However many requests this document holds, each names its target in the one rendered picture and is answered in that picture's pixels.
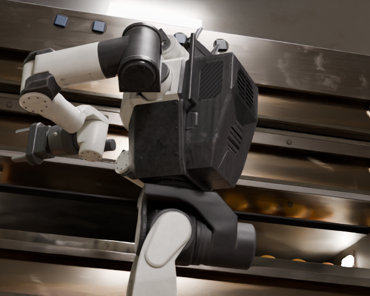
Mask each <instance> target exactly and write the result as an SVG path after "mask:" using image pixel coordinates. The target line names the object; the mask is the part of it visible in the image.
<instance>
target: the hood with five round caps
mask: <svg viewBox="0 0 370 296"><path fill-rule="evenodd" d="M135 22H145V21H137V20H133V19H126V18H118V17H114V16H106V15H99V14H92V13H87V12H79V11H72V10H68V9H60V8H53V7H48V6H41V5H34V4H26V3H21V2H14V1H7V0H0V51H2V52H10V53H18V54H23V55H29V54H30V53H31V52H34V51H39V50H43V49H47V48H52V49H53V50H54V51H59V50H63V49H68V48H73V47H77V46H82V45H87V44H90V43H95V42H100V41H105V40H109V39H114V38H119V37H122V33H123V31H124V29H125V28H126V27H127V26H129V25H130V24H132V23H135ZM146 23H150V24H152V25H153V26H155V27H156V28H157V29H158V30H159V29H160V28H162V29H163V30H164V31H165V33H166V34H167V35H173V36H174V37H175V38H176V39H177V41H178V43H179V44H180V45H181V46H182V47H184V46H183V44H184V42H185V40H186V38H188V37H190V34H191V33H192V32H194V33H195V32H196V29H191V28H184V27H179V26H171V25H164V24H160V23H153V22H146ZM197 40H198V41H200V42H201V43H202V44H203V45H204V46H205V47H206V48H207V49H208V50H209V51H210V52H211V51H212V50H213V48H214V47H215V46H216V45H217V44H220V48H219V50H218V52H217V54H220V53H227V52H233V53H234V54H235V56H236V57H237V59H238V60H239V61H240V63H241V64H242V66H243V67H244V69H245V70H246V71H247V73H248V74H249V75H250V77H251V78H252V80H253V81H254V83H255V84H256V85H257V87H258V88H261V89H269V90H277V91H282V92H290V93H297V94H302V95H310V96H318V97H326V98H331V99H339V100H347V101H352V102H359V103H367V104H369V103H370V56H368V55H360V54H356V53H348V52H341V51H333V50H329V49H322V48H315V47H310V46H302V45H295V44H290V43H283V42H276V41H268V40H263V39H256V38H249V37H245V36H237V35H230V34H225V33H218V32H210V31H203V30H202V32H201V34H200V36H199V37H198V39H197Z"/></svg>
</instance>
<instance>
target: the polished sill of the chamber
mask: <svg viewBox="0 0 370 296"><path fill-rule="evenodd" d="M0 240H9V241H20V242H26V243H37V244H47V245H58V246H64V247H75V248H85V249H91V250H102V251H113V252H119V253H130V254H135V252H134V243H128V242H122V241H111V240H101V239H95V238H84V237H74V236H63V235H57V234H46V233H36V232H30V231H19V230H9V229H3V228H0ZM251 267H261V268H272V269H278V270H289V271H299V272H306V273H316V274H327V275H338V276H344V277H355V278H366V279H370V269H369V268H359V267H348V266H342V265H332V264H321V263H311V262H305V261H294V260H283V259H277V258H267V257H257V256H254V261H253V263H252V266H251Z"/></svg>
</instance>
